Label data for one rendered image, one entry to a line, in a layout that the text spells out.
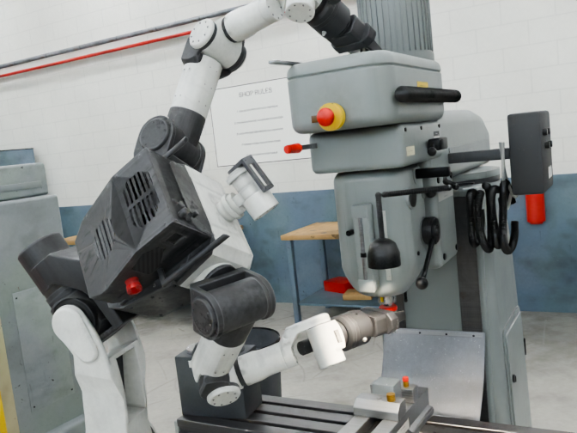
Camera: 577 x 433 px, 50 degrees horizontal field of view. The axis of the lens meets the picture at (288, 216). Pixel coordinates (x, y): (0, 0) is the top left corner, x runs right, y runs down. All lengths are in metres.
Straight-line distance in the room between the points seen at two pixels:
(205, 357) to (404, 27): 0.99
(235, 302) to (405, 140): 0.55
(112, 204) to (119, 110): 6.55
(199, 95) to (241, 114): 5.26
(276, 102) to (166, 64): 1.50
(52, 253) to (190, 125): 0.43
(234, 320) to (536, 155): 0.89
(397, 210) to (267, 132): 5.16
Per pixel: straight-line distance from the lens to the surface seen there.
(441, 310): 2.01
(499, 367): 2.06
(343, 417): 1.87
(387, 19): 1.76
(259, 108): 6.65
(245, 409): 1.91
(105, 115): 8.03
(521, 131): 1.70
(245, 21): 1.52
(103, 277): 1.33
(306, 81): 1.42
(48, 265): 1.53
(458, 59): 5.86
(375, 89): 1.36
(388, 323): 1.59
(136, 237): 1.24
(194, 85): 1.53
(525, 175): 1.71
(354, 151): 1.47
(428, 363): 2.03
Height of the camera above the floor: 1.72
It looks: 7 degrees down
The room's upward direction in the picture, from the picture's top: 6 degrees counter-clockwise
